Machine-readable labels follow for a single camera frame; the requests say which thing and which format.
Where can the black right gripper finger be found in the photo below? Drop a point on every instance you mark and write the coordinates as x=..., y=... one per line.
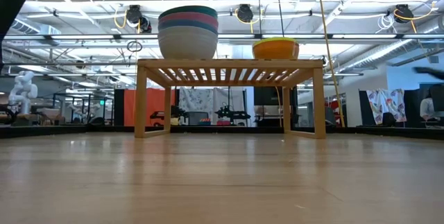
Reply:
x=431, y=73

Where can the pink bowl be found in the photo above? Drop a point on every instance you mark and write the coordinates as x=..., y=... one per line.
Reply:
x=189, y=15

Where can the blue bowl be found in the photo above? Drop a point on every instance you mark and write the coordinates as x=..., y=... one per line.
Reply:
x=189, y=22

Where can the large white bowl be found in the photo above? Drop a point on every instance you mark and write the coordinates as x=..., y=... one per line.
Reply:
x=189, y=43

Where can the yellow translucent bowl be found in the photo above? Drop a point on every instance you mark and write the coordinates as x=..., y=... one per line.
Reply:
x=275, y=53

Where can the black background robot arm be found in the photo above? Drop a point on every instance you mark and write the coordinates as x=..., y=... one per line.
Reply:
x=232, y=114

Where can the wooden slatted shelf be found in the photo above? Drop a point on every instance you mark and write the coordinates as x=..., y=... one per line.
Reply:
x=229, y=64

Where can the person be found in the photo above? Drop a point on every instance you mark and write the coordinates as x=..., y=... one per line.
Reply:
x=427, y=107

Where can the black partition panel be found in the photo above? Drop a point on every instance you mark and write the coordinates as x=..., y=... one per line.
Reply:
x=365, y=113
x=412, y=109

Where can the floral patterned cloth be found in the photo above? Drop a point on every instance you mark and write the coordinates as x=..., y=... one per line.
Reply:
x=386, y=104

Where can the black backpack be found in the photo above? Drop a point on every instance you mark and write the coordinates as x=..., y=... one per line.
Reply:
x=388, y=120

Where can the red background panel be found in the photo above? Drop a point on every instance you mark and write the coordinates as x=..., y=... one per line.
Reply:
x=331, y=106

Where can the white patterned cloth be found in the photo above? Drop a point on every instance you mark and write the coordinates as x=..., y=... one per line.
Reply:
x=197, y=99

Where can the orange partition panel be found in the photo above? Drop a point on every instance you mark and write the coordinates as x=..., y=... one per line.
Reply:
x=154, y=101

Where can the black monitor screen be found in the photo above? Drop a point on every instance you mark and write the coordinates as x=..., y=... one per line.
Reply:
x=267, y=95

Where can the white robot figure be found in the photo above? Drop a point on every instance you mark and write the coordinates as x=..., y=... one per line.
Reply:
x=22, y=92

